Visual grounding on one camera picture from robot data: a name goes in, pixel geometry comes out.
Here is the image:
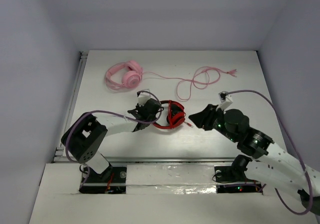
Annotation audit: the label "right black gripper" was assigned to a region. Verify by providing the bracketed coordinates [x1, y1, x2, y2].
[188, 103, 238, 143]

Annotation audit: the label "red headphone cable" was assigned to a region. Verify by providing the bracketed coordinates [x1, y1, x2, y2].
[166, 99, 195, 130]

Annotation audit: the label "red black headphones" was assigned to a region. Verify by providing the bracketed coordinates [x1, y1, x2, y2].
[153, 100, 186, 130]

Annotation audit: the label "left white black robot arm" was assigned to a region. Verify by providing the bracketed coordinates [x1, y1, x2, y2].
[61, 98, 162, 182]

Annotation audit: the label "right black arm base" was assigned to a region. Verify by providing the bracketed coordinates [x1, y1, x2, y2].
[212, 154, 265, 194]

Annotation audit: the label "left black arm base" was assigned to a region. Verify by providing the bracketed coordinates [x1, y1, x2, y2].
[79, 165, 127, 194]

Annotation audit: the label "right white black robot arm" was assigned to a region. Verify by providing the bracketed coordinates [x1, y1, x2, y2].
[188, 104, 320, 215]

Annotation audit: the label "pink headphones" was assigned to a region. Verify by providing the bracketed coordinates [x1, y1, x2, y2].
[104, 60, 143, 90]

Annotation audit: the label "white foam block with tape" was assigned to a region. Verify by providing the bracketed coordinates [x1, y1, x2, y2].
[125, 163, 217, 195]

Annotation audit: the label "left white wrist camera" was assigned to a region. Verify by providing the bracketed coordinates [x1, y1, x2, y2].
[136, 89, 151, 106]

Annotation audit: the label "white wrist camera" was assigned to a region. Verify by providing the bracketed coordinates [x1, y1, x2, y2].
[216, 91, 233, 111]
[136, 89, 151, 106]

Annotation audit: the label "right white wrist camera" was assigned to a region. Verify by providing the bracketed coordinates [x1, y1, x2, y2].
[216, 91, 233, 111]

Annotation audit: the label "pink headphone cable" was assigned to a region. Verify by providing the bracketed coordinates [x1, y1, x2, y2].
[141, 66, 238, 102]

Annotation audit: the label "aluminium rail front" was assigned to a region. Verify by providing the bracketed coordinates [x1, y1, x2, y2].
[51, 156, 241, 164]

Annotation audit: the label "aluminium rail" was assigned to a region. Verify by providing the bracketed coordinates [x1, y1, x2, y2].
[51, 51, 89, 163]
[51, 156, 241, 164]

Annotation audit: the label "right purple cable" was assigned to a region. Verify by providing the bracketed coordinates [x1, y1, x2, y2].
[227, 90, 314, 215]

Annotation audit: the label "aluminium rail left side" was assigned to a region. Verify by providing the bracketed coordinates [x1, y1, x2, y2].
[51, 51, 89, 163]

